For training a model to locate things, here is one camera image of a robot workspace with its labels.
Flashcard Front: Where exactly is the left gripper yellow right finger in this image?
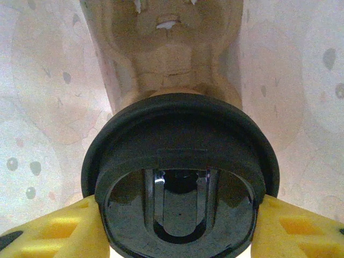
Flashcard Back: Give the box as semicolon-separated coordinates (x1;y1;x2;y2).
249;194;344;258

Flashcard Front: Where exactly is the pulp paper cup carrier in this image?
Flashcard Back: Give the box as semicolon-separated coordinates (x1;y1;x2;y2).
80;0;247;115

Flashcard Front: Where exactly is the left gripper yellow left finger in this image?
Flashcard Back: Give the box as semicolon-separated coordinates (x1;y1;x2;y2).
0;195;111;258

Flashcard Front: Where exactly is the black plastic cup lid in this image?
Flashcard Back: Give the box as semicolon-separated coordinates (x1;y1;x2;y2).
80;94;282;258

